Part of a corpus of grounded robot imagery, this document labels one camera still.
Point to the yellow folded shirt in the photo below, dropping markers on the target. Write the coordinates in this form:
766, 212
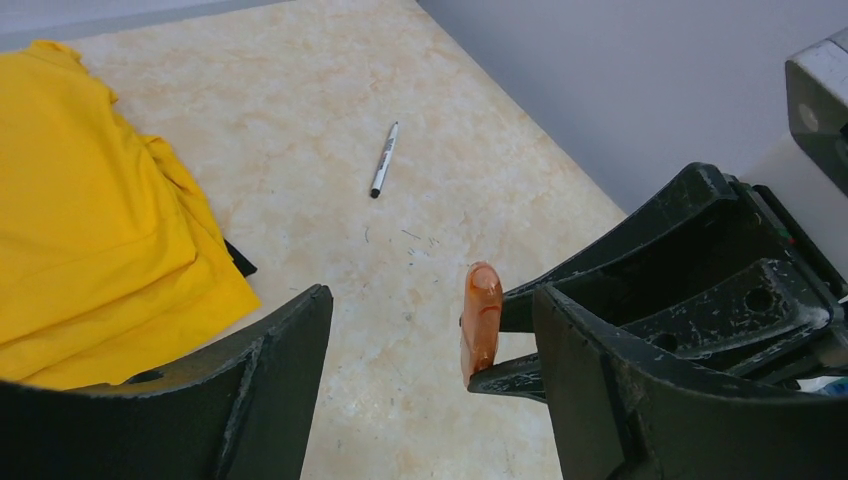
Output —
112, 262

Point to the black cloth under shirt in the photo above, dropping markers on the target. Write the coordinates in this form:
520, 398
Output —
245, 267

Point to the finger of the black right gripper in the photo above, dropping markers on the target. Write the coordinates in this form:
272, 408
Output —
520, 377

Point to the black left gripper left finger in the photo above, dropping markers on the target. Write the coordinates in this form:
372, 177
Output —
239, 408

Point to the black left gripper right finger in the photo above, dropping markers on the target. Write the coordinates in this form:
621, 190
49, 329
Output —
622, 408

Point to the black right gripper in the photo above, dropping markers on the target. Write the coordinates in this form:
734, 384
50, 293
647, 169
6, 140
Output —
715, 271

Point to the white marker pen black tip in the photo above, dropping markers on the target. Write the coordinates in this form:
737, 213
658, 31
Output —
384, 162

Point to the orange highlighter pen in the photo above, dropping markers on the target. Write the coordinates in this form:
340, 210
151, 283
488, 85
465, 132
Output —
480, 320

